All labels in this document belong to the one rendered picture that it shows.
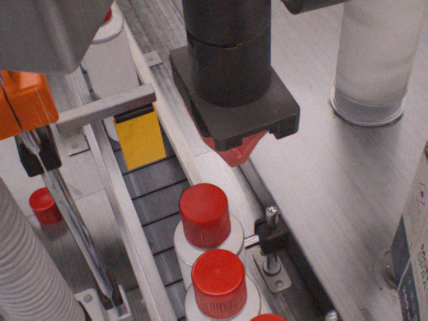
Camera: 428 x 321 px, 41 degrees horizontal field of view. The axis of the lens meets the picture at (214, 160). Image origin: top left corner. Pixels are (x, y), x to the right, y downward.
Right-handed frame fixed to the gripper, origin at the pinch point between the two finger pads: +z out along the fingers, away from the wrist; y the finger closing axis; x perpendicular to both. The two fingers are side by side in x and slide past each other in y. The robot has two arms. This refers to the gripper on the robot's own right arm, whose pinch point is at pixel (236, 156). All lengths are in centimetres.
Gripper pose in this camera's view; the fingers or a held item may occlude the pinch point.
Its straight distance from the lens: 48.7
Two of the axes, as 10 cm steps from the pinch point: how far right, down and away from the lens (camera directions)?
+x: -9.3, 3.3, -1.8
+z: 0.7, 6.2, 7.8
